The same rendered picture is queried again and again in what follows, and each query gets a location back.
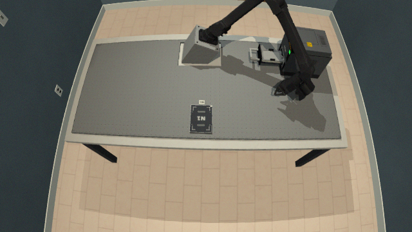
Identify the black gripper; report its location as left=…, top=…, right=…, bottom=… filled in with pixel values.
left=274, top=77, right=297, bottom=96

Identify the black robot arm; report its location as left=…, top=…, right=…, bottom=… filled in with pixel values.
left=199, top=0, right=315, bottom=101

